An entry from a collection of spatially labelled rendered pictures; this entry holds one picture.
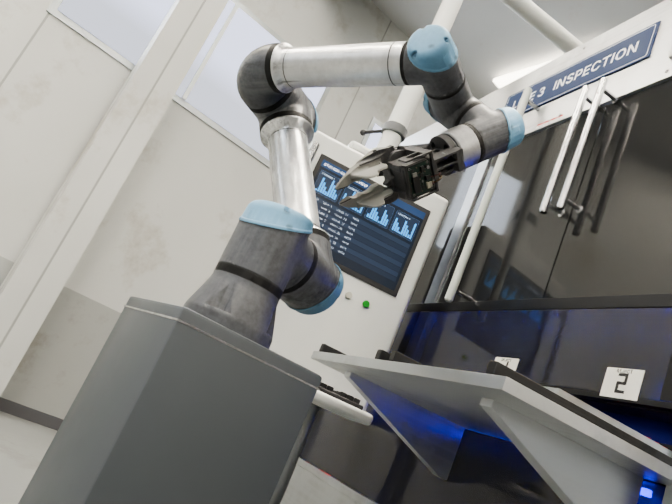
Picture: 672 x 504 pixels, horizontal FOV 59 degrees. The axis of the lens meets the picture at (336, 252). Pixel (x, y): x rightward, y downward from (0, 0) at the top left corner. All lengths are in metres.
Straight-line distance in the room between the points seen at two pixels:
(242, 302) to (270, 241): 0.11
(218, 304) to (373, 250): 1.01
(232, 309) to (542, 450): 0.52
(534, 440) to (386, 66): 0.66
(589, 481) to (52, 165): 4.10
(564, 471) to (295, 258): 0.54
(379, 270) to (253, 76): 0.85
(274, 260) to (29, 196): 3.74
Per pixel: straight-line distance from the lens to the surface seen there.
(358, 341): 1.82
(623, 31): 2.00
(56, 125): 4.69
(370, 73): 1.10
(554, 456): 1.05
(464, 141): 1.05
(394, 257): 1.88
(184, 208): 4.86
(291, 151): 1.23
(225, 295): 0.93
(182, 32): 4.83
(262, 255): 0.94
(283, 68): 1.19
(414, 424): 1.48
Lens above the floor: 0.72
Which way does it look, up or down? 16 degrees up
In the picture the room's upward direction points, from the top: 24 degrees clockwise
